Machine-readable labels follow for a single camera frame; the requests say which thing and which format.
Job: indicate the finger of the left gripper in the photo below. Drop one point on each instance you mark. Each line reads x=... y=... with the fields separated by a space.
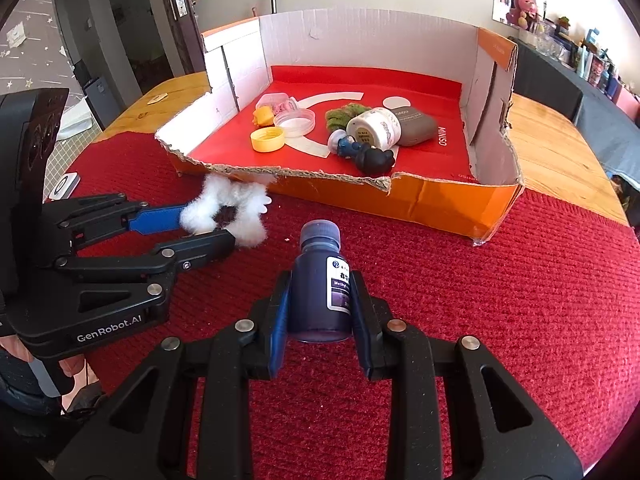
x=67 y=226
x=180 y=255

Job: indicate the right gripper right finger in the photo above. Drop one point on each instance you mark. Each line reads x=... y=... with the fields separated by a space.
x=496 y=429

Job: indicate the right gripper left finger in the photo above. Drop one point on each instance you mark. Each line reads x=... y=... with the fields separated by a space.
x=143 y=430

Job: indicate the white fluffy star hair clip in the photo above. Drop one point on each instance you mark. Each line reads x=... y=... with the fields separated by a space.
x=234 y=206

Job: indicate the yellow bottle cap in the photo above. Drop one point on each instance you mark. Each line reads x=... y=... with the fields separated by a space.
x=268 y=139

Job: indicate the purple ink bottle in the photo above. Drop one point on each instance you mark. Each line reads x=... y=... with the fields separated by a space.
x=319 y=302

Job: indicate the yellow pink doll figurine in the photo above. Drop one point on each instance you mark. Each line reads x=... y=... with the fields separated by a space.
x=264 y=115

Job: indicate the round clear plastic lid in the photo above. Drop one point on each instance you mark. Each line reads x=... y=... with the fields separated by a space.
x=295 y=123

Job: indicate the small clear plastic box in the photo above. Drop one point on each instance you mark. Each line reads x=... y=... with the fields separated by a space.
x=271 y=99

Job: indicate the green plush toy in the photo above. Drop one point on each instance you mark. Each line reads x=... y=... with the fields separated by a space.
x=338 y=118

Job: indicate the dark blue figurine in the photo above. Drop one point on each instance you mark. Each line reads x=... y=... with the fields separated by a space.
x=368 y=159

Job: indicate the white cream jar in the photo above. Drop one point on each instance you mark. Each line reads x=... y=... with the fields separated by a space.
x=378 y=127

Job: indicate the brown eye shadow case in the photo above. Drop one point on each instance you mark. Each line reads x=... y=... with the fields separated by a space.
x=415 y=126

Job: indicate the person's left hand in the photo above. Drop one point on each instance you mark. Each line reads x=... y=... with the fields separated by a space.
x=32 y=386

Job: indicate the white device on table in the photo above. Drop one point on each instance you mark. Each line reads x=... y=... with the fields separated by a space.
x=65 y=187

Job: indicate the red knitted table cloth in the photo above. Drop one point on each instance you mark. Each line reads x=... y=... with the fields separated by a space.
x=554 y=296

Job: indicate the dark brown door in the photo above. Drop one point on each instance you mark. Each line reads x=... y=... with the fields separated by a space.
x=186 y=35

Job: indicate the orange cardboard box tray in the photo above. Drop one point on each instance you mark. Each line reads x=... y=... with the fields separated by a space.
x=239 y=58

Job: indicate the red miniso bag liner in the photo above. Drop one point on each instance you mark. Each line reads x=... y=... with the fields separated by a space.
x=323 y=88

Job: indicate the dark cloth side table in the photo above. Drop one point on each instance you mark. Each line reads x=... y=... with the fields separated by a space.
x=611 y=134

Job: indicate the pink bunny plush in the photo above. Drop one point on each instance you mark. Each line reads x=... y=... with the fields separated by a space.
x=524 y=14

